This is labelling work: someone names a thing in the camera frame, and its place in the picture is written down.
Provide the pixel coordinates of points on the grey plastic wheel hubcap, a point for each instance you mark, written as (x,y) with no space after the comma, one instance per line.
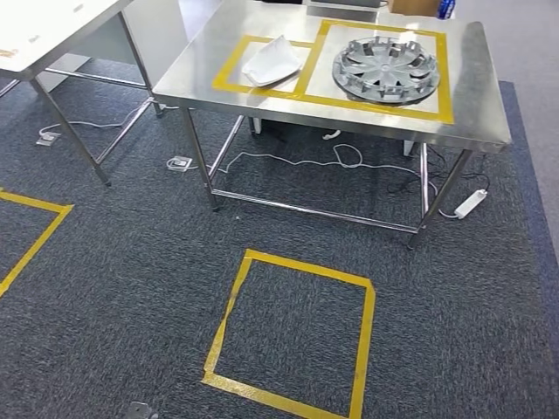
(386,69)

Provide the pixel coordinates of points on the stainless steel workbench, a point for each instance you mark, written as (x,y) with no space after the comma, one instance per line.
(476,87)

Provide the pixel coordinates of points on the yellow floor tape square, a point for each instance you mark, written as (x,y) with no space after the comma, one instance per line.
(305,270)
(35,201)

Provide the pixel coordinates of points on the grey floor outlet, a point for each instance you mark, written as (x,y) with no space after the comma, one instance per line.
(47,139)
(179,163)

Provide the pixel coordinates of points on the white plastic mirror cover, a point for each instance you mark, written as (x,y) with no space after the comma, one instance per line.
(270,62)

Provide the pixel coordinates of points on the white power strip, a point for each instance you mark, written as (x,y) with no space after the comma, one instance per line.
(470,204)

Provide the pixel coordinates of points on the brown cardboard box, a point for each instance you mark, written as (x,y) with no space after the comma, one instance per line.
(415,6)

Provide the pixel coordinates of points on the blue and white can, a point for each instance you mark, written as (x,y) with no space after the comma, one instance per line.
(445,8)

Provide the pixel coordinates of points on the steel table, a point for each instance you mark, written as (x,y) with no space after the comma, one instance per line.
(44,35)

